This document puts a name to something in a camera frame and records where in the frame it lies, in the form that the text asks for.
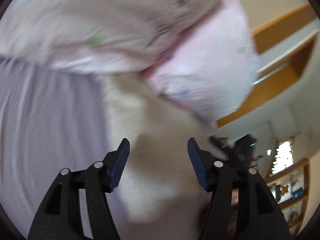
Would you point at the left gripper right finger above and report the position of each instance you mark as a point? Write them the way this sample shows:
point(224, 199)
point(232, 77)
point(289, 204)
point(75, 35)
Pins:
point(241, 206)

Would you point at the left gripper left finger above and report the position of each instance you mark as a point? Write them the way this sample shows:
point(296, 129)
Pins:
point(75, 198)

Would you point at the beige cable-knit sweater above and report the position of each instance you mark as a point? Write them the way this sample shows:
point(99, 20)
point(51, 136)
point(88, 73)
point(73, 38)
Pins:
point(158, 173)

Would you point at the wooden bookshelf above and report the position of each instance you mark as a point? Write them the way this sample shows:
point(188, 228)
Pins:
point(290, 188)

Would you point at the pink pillow with flower print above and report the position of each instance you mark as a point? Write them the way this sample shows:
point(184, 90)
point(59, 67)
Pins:
point(212, 69)

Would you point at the lilac bed sheet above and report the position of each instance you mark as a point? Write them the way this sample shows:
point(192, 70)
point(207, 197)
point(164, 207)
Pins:
point(49, 121)

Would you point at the pink pillow with tree print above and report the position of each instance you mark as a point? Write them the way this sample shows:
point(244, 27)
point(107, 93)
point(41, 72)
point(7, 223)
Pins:
point(97, 36)

